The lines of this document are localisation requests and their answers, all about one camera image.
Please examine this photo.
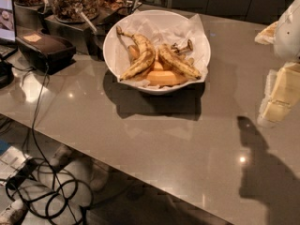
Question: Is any spotted banana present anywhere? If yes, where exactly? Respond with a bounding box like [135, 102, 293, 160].
[116, 26, 156, 81]
[158, 39, 202, 80]

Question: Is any white bowl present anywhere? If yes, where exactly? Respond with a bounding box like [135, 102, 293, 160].
[102, 9, 212, 96]

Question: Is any printed paper on floor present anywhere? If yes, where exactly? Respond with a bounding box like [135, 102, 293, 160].
[0, 146, 31, 186]

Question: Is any black rounded case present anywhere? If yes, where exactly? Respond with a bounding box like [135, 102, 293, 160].
[16, 31, 76, 75]

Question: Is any black tray with snacks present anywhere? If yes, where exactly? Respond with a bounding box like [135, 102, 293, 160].
[97, 0, 142, 26]

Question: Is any black cable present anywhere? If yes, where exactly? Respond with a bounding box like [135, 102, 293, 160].
[5, 61, 95, 225]

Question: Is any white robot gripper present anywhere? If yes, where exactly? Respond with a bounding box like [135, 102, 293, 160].
[254, 0, 300, 128]

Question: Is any yellow banana at bottom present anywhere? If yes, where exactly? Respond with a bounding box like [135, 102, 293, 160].
[146, 70, 188, 86]

